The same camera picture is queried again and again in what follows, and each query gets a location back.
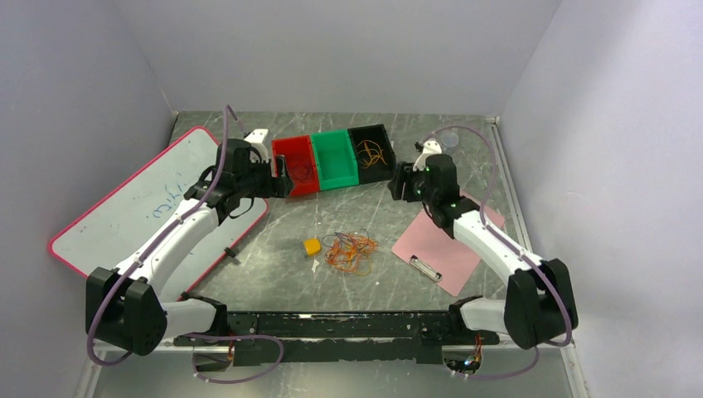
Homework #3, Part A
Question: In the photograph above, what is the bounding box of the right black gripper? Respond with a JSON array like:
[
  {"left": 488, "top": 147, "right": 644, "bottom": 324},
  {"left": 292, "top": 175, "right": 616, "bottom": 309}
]
[{"left": 388, "top": 161, "right": 438, "bottom": 206}]

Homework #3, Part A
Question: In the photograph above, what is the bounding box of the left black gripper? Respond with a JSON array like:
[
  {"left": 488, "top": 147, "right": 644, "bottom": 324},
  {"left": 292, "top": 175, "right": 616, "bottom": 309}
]
[{"left": 235, "top": 154, "right": 293, "bottom": 198}]

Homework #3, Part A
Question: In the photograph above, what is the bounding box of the thin purple cable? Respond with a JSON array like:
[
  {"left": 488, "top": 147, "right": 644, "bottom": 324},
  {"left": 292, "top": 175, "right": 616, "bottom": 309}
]
[{"left": 289, "top": 156, "right": 314, "bottom": 182}]

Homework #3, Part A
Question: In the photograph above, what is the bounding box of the red plastic bin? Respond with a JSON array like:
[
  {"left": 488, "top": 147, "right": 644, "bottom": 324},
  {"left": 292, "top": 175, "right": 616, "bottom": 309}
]
[{"left": 272, "top": 135, "right": 321, "bottom": 197}]

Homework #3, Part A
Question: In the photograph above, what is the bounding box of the black plastic bin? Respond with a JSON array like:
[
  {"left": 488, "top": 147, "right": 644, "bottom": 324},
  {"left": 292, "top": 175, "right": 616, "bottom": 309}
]
[{"left": 347, "top": 124, "right": 396, "bottom": 185}]

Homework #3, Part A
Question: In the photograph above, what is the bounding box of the yellow cable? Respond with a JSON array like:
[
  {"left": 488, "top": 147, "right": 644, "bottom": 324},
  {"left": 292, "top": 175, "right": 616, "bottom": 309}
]
[{"left": 356, "top": 139, "right": 390, "bottom": 170}]

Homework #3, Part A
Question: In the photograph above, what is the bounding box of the green plastic bin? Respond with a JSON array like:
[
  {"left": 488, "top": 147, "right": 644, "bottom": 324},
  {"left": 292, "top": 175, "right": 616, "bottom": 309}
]
[{"left": 310, "top": 129, "right": 359, "bottom": 191}]

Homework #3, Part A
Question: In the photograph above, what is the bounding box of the orange cable bundle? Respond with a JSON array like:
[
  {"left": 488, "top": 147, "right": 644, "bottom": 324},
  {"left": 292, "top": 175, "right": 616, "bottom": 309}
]
[{"left": 322, "top": 229, "right": 380, "bottom": 278}]

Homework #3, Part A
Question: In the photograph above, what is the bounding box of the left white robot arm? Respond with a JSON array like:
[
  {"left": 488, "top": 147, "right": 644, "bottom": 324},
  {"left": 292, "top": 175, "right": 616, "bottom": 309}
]
[{"left": 85, "top": 133, "right": 293, "bottom": 360}]

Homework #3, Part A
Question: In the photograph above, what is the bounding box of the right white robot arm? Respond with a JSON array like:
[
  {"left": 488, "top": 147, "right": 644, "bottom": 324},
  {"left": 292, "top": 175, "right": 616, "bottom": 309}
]
[{"left": 388, "top": 154, "right": 579, "bottom": 349}]

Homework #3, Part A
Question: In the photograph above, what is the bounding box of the small clear jar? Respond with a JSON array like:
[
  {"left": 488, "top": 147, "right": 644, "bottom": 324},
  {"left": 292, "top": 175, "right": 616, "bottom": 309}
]
[{"left": 440, "top": 129, "right": 460, "bottom": 151}]

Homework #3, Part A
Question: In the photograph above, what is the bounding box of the pink clipboard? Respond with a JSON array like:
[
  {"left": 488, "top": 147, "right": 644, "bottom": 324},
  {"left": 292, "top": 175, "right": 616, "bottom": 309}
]
[{"left": 391, "top": 209, "right": 481, "bottom": 297}]

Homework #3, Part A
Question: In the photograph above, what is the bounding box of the yellow cube block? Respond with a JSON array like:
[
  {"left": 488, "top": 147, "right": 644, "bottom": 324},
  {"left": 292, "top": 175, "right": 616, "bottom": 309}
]
[{"left": 303, "top": 238, "right": 322, "bottom": 258}]

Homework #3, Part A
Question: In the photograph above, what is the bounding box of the pink framed whiteboard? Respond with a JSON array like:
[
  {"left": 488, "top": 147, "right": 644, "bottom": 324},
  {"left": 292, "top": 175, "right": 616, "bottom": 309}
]
[{"left": 47, "top": 127, "right": 269, "bottom": 301}]

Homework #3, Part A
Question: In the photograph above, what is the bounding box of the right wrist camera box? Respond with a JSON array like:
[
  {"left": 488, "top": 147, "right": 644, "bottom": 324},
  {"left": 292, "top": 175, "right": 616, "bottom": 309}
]
[{"left": 413, "top": 139, "right": 443, "bottom": 172}]

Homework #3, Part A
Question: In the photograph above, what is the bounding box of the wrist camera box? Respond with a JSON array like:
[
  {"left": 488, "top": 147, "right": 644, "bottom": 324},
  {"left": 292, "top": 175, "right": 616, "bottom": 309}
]
[
  {"left": 413, "top": 139, "right": 443, "bottom": 172},
  {"left": 244, "top": 129, "right": 271, "bottom": 163}
]

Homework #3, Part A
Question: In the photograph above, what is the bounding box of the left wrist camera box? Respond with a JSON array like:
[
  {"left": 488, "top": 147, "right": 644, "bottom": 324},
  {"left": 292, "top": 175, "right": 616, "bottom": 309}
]
[{"left": 244, "top": 129, "right": 271, "bottom": 163}]

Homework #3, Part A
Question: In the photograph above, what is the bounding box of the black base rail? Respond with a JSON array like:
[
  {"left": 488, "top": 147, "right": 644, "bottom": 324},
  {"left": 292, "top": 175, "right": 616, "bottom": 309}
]
[{"left": 174, "top": 310, "right": 500, "bottom": 366}]

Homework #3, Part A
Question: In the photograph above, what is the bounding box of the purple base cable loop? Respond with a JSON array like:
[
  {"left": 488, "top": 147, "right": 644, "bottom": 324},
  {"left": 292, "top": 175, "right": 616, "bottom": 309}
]
[{"left": 191, "top": 333, "right": 285, "bottom": 386}]

